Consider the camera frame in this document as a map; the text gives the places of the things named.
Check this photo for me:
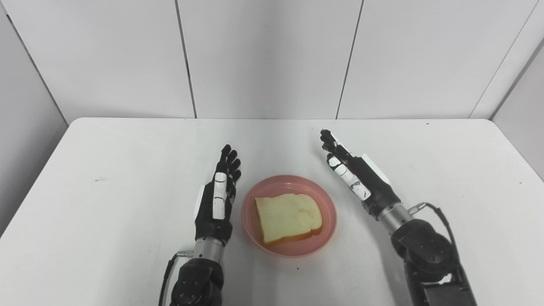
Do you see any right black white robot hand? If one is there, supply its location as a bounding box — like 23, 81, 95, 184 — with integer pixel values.
320, 129, 402, 220

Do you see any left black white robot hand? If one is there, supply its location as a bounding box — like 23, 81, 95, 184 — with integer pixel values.
194, 144, 242, 247

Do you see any pink round plate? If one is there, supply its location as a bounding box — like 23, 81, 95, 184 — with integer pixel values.
241, 175, 338, 258

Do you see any slice of white bread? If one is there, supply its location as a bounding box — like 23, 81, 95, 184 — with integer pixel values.
254, 193, 323, 245

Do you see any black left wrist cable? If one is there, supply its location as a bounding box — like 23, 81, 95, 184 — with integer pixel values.
159, 250, 195, 306

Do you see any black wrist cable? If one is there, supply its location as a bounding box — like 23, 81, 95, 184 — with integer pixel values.
408, 202, 459, 255
159, 250, 195, 306

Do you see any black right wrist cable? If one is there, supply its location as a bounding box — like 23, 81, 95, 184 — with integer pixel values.
408, 202, 459, 255

